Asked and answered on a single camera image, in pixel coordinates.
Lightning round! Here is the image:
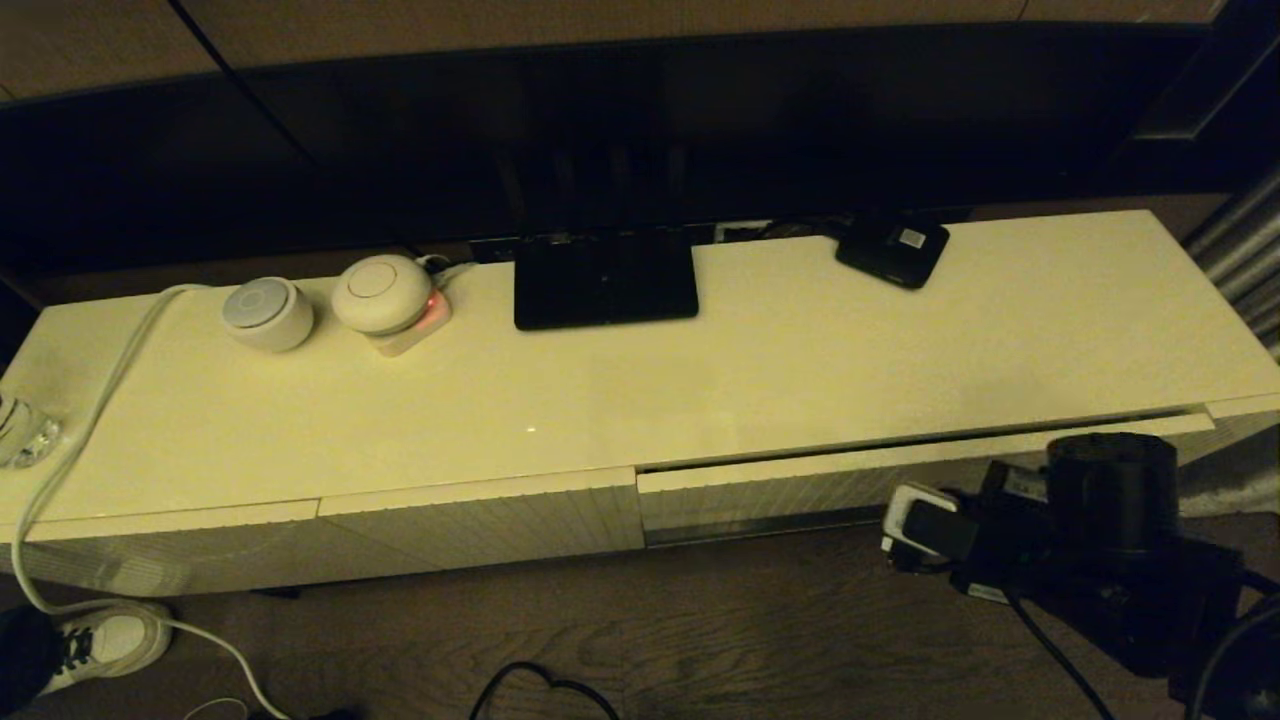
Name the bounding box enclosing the cream white ribbed drawer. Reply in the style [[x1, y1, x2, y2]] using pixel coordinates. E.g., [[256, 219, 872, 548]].
[[636, 412, 1216, 549]]

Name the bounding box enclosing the white TV cabinet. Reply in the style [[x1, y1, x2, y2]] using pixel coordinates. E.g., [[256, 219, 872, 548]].
[[0, 210, 1280, 601]]

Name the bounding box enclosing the white cloth on floor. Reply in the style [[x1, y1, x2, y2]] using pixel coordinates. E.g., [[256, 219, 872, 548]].
[[1175, 425, 1280, 516]]

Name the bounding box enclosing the black set-top box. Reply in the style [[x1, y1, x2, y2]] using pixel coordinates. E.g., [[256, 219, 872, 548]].
[[836, 214, 951, 291]]

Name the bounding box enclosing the silver ribbed column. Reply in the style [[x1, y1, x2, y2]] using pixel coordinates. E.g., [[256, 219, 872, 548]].
[[1180, 165, 1280, 366]]

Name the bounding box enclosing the wide ribbed cabinet front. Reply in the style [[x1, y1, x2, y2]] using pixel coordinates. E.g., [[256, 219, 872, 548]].
[[318, 467, 646, 581]]

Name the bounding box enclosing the large black television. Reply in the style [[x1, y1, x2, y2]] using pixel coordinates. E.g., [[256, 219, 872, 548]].
[[0, 25, 1280, 276]]

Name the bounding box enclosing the white power strip red light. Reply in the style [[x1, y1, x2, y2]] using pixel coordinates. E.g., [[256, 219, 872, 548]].
[[368, 290, 454, 359]]

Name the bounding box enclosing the white round dome device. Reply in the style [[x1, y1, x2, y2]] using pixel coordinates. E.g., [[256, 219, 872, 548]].
[[330, 254, 434, 337]]

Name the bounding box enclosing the white speaker grey top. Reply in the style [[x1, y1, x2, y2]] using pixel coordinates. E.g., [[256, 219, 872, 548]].
[[221, 277, 316, 353]]

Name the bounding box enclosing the plain cream cabinet front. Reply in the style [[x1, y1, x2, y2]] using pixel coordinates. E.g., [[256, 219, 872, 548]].
[[0, 500, 323, 601]]

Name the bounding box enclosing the white sneaker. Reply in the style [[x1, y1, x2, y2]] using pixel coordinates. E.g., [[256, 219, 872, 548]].
[[40, 600, 173, 696]]

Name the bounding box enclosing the black trouser leg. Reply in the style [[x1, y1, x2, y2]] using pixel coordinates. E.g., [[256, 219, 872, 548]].
[[0, 605, 63, 716]]

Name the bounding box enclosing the clear glass object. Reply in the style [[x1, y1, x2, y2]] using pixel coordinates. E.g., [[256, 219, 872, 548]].
[[0, 392, 63, 470]]

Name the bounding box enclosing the black television base plate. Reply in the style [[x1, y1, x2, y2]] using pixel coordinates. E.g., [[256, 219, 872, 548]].
[[513, 228, 700, 332]]

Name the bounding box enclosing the black floor cable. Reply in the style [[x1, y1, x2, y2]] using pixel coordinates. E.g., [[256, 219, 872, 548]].
[[470, 662, 621, 720]]

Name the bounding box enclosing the thin black hanging cable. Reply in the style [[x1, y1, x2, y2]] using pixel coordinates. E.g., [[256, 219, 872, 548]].
[[168, 0, 426, 259]]

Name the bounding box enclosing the white power cable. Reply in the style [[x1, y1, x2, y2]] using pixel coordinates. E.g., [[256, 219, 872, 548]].
[[12, 285, 291, 720]]

